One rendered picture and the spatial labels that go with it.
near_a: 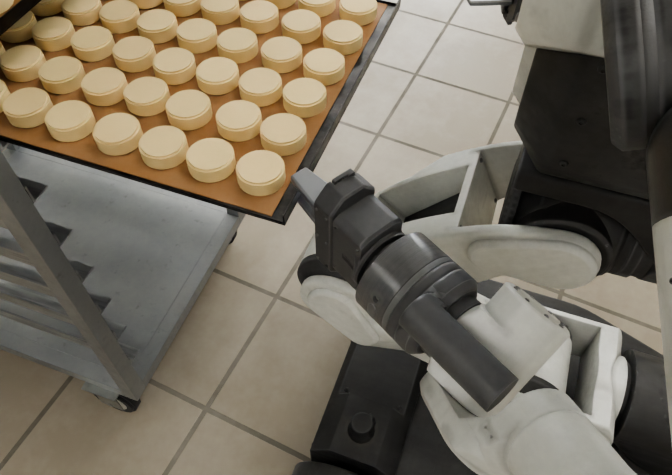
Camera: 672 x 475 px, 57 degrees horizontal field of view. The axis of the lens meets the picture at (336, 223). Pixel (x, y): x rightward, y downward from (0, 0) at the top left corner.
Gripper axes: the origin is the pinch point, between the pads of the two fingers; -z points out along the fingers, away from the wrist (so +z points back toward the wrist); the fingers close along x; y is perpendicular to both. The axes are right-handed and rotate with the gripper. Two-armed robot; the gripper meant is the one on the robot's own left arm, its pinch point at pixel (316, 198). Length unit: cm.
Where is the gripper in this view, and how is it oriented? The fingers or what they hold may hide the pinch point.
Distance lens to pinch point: 62.3
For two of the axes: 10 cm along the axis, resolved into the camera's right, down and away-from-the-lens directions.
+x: 0.1, -6.1, -8.0
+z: 6.4, 6.1, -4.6
